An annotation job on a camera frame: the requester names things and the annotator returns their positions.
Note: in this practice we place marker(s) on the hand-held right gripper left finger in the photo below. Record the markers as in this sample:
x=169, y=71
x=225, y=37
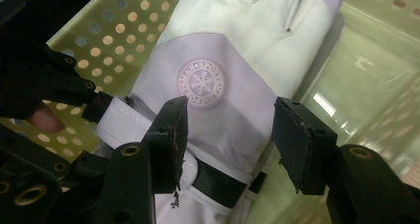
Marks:
x=165, y=144

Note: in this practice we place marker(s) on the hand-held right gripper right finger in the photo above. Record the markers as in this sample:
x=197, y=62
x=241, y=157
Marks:
x=307, y=151

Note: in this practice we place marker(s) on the light green perforated plastic basket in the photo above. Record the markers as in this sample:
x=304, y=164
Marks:
x=369, y=78

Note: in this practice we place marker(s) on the white and purple glove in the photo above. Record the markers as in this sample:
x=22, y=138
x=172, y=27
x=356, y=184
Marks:
x=237, y=52

